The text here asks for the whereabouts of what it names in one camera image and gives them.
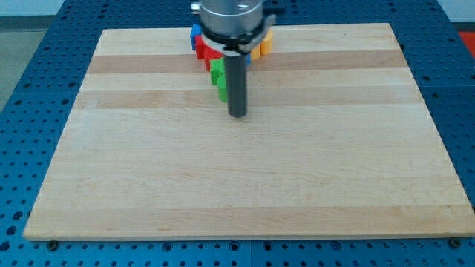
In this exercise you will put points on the red block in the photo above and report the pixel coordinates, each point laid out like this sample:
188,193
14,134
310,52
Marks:
210,54
200,47

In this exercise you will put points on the light wooden board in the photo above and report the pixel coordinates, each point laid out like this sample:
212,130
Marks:
338,143

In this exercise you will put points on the yellow-orange block left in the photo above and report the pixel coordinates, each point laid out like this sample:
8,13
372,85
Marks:
255,53

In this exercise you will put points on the small blue block behind rod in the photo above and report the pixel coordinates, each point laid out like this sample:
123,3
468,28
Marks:
248,59

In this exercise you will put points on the yellow-orange block right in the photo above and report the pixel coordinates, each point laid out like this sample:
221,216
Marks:
267,43

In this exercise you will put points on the green star block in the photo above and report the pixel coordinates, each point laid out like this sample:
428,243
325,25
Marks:
217,69

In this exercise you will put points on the blue perforated table plate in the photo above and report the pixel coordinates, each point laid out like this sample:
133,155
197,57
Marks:
34,116

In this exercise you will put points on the blue cube block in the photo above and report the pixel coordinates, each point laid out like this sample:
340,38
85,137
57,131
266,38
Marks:
195,31

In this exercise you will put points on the red block front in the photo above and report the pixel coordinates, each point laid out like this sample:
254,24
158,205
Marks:
210,54

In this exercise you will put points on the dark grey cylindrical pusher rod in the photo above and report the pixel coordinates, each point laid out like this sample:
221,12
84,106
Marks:
236,85

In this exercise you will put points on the yellow-orange block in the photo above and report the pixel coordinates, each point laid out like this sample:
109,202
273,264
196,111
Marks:
267,43
255,53

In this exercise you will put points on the green circle block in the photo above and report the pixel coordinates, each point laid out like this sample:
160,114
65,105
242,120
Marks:
222,90

